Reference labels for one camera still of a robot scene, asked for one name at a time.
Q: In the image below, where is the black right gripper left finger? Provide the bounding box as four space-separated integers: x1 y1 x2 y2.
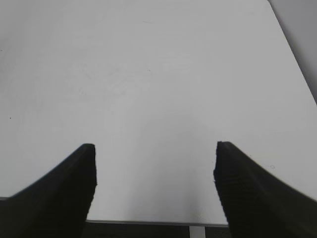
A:
0 143 97 238

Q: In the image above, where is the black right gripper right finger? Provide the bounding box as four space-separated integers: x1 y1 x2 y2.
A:
213 141 317 238

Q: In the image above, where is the white table leg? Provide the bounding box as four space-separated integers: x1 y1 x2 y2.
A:
189 226 206 238

